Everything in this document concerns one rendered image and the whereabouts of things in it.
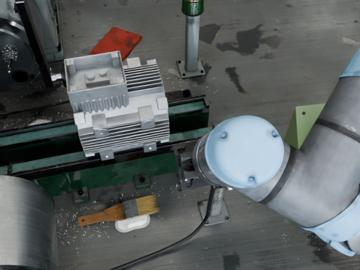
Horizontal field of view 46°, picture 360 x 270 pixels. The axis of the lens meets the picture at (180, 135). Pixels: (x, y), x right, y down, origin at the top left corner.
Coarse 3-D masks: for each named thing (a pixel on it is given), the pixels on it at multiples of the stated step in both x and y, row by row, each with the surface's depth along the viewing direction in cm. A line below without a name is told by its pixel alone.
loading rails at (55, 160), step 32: (192, 96) 112; (32, 128) 106; (64, 128) 107; (192, 128) 117; (0, 160) 108; (32, 160) 111; (64, 160) 101; (96, 160) 101; (128, 160) 104; (160, 160) 107; (64, 192) 108
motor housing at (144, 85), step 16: (128, 80) 91; (144, 80) 92; (160, 80) 92; (144, 96) 91; (160, 96) 92; (96, 112) 90; (112, 112) 91; (128, 112) 91; (160, 112) 92; (80, 128) 90; (112, 128) 90; (128, 128) 91; (160, 128) 94; (96, 144) 92; (112, 144) 93; (128, 144) 96
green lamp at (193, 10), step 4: (184, 0) 114; (184, 4) 115; (188, 4) 114; (192, 4) 113; (196, 4) 114; (200, 4) 114; (184, 8) 116; (188, 8) 115; (192, 8) 115; (196, 8) 115; (200, 8) 116; (184, 12) 117; (188, 12) 116; (192, 12) 116; (196, 12) 116; (200, 12) 117
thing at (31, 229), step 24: (0, 192) 70; (24, 192) 73; (48, 192) 80; (0, 216) 68; (24, 216) 70; (48, 216) 76; (0, 240) 65; (24, 240) 68; (48, 240) 73; (0, 264) 63; (24, 264) 65; (48, 264) 70
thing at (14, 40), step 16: (0, 0) 101; (32, 0) 111; (0, 16) 97; (16, 16) 101; (32, 16) 107; (0, 32) 99; (16, 32) 100; (0, 48) 102; (16, 48) 103; (0, 64) 106; (16, 64) 107; (32, 64) 109; (0, 80) 110; (16, 80) 111; (32, 80) 114
